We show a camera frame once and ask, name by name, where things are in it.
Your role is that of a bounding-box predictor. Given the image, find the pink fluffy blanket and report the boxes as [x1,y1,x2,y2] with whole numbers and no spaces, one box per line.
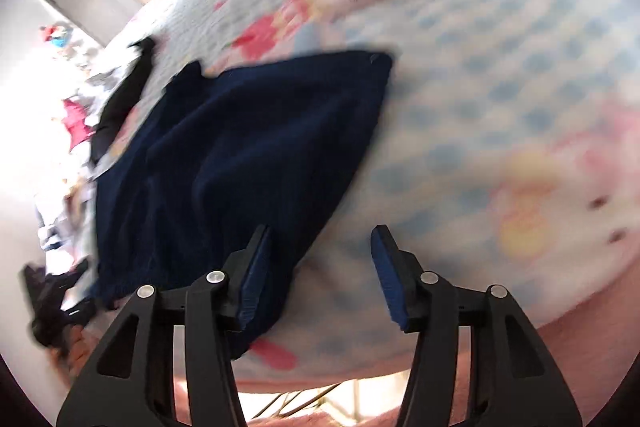
[165,277,632,427]

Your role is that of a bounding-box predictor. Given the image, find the navy shorts with white stripes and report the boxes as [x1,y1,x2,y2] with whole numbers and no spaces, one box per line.
[92,49,396,360]

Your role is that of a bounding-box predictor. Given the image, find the gold metal wire frame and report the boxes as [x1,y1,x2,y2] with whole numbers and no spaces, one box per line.
[249,381,362,424]

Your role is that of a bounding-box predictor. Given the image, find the red cloth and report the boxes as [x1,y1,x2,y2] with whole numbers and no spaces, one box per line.
[61,98,97,148]

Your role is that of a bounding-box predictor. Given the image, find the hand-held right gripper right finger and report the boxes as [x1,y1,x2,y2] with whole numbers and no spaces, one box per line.
[370,224,583,427]

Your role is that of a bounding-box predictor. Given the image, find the red blue plush toy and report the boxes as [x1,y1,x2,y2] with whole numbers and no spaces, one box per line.
[39,21,77,51]

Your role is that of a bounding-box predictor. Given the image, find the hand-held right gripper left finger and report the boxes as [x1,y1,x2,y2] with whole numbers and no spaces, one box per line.
[56,224,273,427]

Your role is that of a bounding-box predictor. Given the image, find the black garment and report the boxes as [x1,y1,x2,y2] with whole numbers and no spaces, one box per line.
[90,37,157,164]

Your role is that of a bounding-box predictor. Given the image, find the blue checked cartoon blanket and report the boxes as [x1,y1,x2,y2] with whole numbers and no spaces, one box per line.
[95,0,640,383]

